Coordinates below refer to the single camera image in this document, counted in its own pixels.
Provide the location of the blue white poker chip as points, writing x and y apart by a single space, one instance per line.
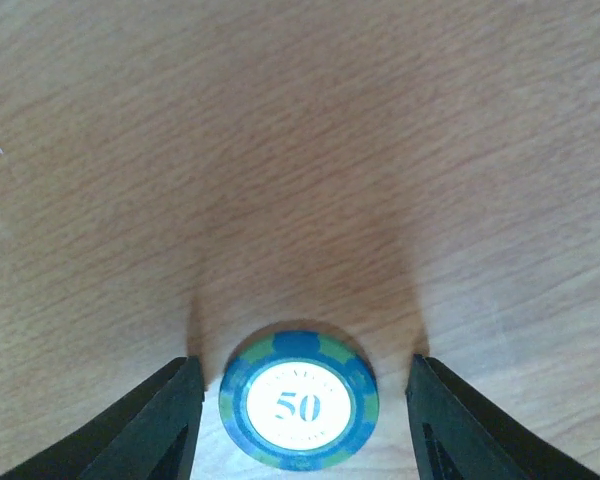
299 398

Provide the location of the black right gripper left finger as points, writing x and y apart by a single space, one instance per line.
150 433

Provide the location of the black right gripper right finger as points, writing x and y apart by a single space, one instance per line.
458 433

